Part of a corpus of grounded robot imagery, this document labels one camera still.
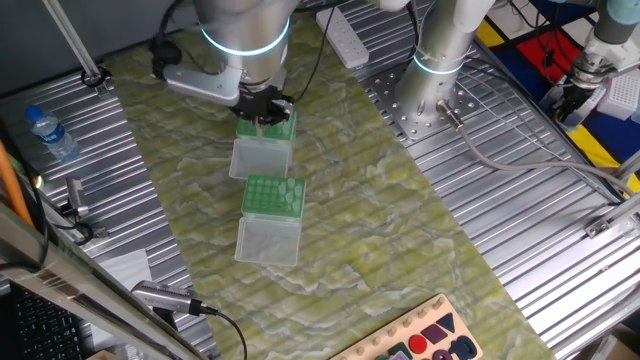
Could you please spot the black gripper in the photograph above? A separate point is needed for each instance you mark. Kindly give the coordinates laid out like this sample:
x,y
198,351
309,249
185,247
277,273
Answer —
x,y
252,102

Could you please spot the green rack pipette tip box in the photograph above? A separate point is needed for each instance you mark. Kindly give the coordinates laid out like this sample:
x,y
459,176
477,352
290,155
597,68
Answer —
x,y
267,245
260,160

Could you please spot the white power strip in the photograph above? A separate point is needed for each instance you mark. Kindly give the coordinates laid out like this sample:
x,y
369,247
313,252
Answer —
x,y
342,37

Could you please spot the green marble pattern mat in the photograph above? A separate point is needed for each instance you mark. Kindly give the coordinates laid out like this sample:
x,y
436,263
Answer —
x,y
360,225

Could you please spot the white paper sheet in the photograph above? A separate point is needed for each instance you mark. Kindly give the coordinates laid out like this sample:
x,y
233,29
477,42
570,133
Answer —
x,y
127,270

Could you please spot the aluminium pole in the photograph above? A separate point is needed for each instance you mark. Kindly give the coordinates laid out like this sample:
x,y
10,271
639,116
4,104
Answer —
x,y
71,37

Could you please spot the clear water bottle blue cap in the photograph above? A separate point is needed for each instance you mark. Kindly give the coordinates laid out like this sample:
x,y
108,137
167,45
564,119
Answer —
x,y
52,135

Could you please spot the wooden shape sorter board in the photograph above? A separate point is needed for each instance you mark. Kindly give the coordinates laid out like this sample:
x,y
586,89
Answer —
x,y
440,312

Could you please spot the colourful Mondrian pattern cloth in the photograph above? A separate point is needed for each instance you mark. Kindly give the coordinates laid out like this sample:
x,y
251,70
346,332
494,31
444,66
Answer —
x,y
530,55

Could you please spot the dark teal block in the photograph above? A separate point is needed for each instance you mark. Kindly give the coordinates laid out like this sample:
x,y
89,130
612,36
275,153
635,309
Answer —
x,y
400,348

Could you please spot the navy triangle block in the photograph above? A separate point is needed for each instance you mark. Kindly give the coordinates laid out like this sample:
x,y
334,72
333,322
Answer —
x,y
447,321

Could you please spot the red circle block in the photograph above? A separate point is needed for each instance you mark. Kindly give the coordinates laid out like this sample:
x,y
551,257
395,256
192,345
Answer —
x,y
418,343

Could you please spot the purple square block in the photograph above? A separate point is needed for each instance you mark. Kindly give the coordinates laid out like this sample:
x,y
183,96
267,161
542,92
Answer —
x,y
434,334

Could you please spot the lilac block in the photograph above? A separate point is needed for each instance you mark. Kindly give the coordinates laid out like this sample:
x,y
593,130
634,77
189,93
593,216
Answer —
x,y
400,357

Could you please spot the small tan cardboard box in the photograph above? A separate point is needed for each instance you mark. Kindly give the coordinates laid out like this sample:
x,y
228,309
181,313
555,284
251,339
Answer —
x,y
102,356

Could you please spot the purple round block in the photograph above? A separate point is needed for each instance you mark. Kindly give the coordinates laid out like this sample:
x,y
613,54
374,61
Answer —
x,y
442,356

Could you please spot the navy rounded block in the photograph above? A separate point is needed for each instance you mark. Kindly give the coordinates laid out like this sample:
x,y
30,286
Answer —
x,y
454,350

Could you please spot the black keyboard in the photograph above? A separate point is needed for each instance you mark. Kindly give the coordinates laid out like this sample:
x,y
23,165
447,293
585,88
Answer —
x,y
45,330

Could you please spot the white tip rack box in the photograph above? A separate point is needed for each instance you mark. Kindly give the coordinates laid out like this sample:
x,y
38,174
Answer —
x,y
622,95

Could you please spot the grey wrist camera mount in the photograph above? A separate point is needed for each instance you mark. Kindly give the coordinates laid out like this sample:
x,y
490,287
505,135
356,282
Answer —
x,y
205,85

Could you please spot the silver perforated base plate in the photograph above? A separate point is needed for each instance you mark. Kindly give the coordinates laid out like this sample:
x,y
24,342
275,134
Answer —
x,y
425,130

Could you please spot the small silver camera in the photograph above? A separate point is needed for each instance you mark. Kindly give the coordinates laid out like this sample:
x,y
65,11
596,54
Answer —
x,y
76,195

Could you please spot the silver camera with black mount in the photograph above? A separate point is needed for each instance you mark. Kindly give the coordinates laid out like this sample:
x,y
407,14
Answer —
x,y
160,296

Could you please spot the aluminium frame beam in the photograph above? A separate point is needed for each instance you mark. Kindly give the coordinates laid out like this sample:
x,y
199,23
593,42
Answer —
x,y
60,270

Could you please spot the aluminium corner bracket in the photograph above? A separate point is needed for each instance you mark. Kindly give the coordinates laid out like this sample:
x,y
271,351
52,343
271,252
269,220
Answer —
x,y
615,217

